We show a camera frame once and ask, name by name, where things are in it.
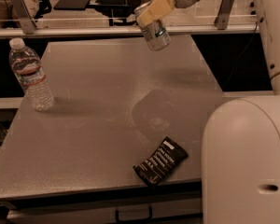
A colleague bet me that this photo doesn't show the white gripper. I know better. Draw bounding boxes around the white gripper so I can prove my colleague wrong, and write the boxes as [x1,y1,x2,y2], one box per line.
[137,0,200,27]

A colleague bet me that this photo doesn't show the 7up soda can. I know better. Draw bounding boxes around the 7up soda can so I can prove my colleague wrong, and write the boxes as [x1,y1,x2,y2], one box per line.
[134,2,171,51]

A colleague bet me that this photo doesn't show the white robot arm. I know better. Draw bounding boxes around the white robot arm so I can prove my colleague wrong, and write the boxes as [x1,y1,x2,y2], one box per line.
[192,0,280,224]

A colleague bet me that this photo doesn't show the black background desk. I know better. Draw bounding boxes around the black background desk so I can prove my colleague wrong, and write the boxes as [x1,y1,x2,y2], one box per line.
[88,0,142,26]

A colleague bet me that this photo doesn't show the black flat panel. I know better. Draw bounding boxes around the black flat panel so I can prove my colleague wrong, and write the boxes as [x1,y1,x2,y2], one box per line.
[54,0,90,10]

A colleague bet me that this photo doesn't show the clear plastic water bottle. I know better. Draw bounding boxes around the clear plastic water bottle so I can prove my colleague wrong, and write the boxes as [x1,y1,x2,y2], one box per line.
[9,38,54,111]

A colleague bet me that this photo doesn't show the black snack bar wrapper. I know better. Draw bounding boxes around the black snack bar wrapper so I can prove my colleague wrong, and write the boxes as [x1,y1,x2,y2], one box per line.
[133,136,189,187]

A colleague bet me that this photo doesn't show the right metal rail bracket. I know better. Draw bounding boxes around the right metal rail bracket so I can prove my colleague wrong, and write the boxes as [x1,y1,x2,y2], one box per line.
[214,0,235,30]

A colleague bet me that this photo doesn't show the left metal rail bracket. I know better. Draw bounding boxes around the left metal rail bracket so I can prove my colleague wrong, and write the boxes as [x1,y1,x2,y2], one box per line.
[10,0,36,35]

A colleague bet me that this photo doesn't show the black drawer handle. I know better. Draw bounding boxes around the black drawer handle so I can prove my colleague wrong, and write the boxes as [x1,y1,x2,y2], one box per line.
[115,206,153,224]

